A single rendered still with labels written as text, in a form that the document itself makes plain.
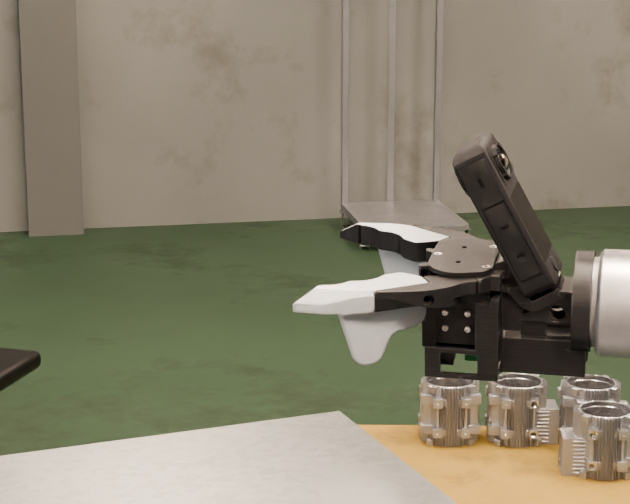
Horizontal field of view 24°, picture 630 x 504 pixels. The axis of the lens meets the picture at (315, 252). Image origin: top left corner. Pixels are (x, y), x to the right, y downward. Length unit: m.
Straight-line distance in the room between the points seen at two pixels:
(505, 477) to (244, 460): 2.50
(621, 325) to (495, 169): 0.13
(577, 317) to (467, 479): 3.23
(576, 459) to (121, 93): 4.58
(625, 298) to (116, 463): 0.95
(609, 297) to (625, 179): 8.05
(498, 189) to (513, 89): 7.70
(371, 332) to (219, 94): 7.30
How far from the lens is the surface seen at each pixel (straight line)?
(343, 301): 0.98
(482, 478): 4.24
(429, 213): 8.03
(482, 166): 0.99
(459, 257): 1.03
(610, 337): 1.01
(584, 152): 8.91
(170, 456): 1.83
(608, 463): 4.26
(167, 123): 8.26
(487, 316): 1.01
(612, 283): 1.00
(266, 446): 1.85
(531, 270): 1.01
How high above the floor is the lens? 1.70
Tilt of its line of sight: 13 degrees down
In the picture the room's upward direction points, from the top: straight up
